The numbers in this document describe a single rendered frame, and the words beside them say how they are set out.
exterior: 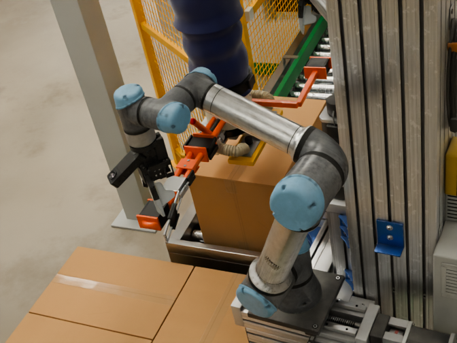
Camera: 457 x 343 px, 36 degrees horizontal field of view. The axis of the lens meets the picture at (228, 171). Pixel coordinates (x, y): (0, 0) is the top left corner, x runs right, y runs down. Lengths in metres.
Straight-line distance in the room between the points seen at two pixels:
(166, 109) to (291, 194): 0.37
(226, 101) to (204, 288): 1.31
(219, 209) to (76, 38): 1.19
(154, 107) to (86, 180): 2.98
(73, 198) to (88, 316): 1.68
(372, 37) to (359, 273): 0.79
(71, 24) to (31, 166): 1.69
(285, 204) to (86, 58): 2.18
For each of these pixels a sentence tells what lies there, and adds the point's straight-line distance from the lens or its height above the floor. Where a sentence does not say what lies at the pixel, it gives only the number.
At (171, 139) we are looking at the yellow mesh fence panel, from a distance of 4.35.
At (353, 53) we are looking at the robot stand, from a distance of 1.65.
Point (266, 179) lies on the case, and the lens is 2.66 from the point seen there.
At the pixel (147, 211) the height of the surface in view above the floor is 1.26.
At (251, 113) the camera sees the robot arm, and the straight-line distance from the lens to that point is 1.66.
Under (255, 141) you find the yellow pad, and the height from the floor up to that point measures 1.13.
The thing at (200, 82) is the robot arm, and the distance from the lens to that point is 1.73.
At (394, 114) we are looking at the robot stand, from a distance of 1.71.
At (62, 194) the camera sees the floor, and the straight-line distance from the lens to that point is 4.57.
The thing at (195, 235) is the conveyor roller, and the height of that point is 0.54.
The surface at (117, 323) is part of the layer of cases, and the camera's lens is 2.85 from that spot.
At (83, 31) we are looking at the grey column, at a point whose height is 1.24.
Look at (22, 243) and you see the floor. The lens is 4.32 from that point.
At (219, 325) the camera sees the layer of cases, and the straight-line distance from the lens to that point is 2.72.
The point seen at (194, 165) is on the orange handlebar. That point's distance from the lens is 2.28.
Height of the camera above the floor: 2.58
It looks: 37 degrees down
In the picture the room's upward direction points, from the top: 13 degrees counter-clockwise
